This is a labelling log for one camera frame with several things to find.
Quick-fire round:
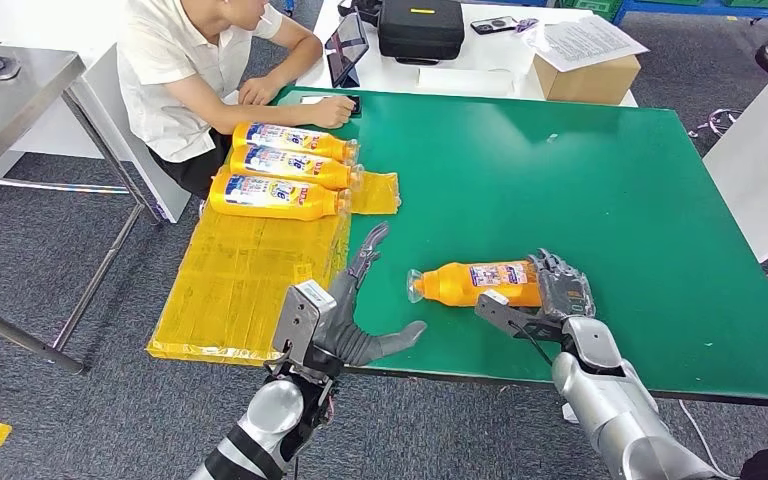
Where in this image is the black carrying case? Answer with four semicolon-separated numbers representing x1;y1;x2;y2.
377;0;466;66

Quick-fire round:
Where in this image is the white floor cable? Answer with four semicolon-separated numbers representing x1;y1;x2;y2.
678;399;740;480

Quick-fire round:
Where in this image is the blue metal rack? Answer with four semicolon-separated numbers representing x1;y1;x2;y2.
612;0;768;36

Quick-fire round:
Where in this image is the tablet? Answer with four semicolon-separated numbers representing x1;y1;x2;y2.
324;11;371;89

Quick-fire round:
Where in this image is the white board table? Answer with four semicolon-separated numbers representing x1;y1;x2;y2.
701;46;768;264

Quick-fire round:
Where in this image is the black phone with round camera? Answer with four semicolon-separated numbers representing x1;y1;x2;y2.
470;15;521;36

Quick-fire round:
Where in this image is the person's left hand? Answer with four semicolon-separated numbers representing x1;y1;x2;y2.
238;74;286;107

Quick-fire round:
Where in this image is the stainless steel table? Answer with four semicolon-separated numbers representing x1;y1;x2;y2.
0;40;163;374

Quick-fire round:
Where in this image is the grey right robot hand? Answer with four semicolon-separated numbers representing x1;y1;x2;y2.
528;248;597;323

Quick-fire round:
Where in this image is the yellow taped cardboard mat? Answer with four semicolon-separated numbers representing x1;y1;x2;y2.
146;168;402;367

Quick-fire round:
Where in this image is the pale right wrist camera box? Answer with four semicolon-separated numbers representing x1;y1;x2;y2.
474;289;561;344

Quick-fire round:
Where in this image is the person's right hand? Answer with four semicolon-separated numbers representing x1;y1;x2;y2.
309;94;357;130

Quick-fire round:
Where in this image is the chrome chair base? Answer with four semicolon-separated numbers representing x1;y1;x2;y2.
687;107;745;139

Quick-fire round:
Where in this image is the brown cardboard box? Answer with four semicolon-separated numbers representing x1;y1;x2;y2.
532;54;642;106

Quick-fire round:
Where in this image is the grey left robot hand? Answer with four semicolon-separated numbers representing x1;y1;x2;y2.
320;221;428;369

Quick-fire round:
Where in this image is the dark smartphone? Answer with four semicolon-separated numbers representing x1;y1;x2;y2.
299;94;363;119

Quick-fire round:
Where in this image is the printed paper sheet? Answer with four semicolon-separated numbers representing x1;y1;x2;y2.
523;14;650;74

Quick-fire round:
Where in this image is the orange detergent bottle clear cap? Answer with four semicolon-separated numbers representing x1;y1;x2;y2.
406;260;544;309
228;144;365;191
208;171;352;223
232;121;361;165

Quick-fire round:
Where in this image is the green plastic crate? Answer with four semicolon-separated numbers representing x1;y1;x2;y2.
559;0;624;21

